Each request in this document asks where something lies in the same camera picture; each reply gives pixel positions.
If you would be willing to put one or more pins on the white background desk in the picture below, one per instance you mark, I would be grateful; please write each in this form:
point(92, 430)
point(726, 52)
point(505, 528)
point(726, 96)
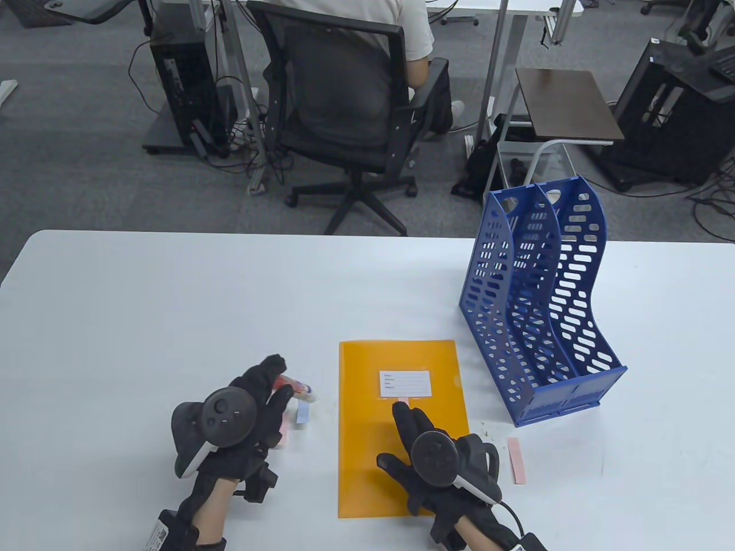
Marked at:
point(499, 74)

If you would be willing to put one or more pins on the blue sticky note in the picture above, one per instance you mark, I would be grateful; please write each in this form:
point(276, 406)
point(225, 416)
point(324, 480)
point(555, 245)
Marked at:
point(302, 414)

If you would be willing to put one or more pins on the person's left hand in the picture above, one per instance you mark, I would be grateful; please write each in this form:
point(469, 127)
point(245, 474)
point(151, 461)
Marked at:
point(258, 379)

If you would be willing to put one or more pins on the translucent white storage bin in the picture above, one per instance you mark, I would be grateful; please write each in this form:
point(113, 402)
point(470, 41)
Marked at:
point(551, 166)

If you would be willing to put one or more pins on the dark keyboard tray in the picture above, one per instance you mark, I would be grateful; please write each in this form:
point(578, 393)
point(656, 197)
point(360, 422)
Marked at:
point(86, 11)

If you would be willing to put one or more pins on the person's right hand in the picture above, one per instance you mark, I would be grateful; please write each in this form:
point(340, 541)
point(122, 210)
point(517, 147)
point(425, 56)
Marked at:
point(410, 430)

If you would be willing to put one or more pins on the person's left forearm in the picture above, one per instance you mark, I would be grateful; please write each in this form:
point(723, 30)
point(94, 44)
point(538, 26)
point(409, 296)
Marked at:
point(209, 516)

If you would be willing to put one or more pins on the red glue stick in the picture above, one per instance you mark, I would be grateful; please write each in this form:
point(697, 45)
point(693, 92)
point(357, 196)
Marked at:
point(301, 391)

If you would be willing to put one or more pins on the black computer tower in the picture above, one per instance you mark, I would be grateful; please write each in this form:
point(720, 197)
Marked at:
point(184, 86)

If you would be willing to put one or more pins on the brown side table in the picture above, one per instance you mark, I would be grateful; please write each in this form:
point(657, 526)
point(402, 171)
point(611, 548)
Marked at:
point(568, 103)

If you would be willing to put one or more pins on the person's right forearm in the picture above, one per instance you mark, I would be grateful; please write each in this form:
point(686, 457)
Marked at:
point(476, 531)

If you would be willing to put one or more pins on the grey metal desk frame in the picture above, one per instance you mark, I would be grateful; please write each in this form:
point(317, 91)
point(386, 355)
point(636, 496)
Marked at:
point(257, 182)

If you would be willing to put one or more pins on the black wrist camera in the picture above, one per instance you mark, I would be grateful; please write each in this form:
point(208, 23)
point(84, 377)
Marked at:
point(528, 544)
point(166, 534)

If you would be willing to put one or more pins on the black right hand controller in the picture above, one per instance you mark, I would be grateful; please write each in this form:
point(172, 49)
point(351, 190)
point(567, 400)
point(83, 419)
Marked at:
point(436, 459)

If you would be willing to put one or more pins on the black equipment cart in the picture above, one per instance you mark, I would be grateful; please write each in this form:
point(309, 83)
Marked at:
point(677, 132)

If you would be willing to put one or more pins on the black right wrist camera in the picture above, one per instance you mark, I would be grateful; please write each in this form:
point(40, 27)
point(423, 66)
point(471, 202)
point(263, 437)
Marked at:
point(528, 544)

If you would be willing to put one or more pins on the orange L-shaped folder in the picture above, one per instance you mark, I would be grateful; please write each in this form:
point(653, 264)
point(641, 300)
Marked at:
point(367, 402)

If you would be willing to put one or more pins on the blue plastic file rack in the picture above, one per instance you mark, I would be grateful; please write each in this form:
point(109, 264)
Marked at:
point(551, 402)

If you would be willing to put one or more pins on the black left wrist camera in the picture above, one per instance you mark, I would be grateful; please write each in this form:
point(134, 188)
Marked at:
point(166, 534)

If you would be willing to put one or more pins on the black bag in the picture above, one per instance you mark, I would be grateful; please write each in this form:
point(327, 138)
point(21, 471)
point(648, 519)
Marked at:
point(479, 166)

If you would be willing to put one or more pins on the white desk foot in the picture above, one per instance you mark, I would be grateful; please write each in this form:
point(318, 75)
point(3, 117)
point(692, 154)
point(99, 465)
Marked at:
point(6, 92)

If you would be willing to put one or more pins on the white paper label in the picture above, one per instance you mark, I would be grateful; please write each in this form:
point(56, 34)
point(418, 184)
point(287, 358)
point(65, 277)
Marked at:
point(405, 383)

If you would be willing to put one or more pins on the black mesh office chair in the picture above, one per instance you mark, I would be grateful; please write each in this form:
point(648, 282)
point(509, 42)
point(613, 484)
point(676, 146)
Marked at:
point(367, 155)

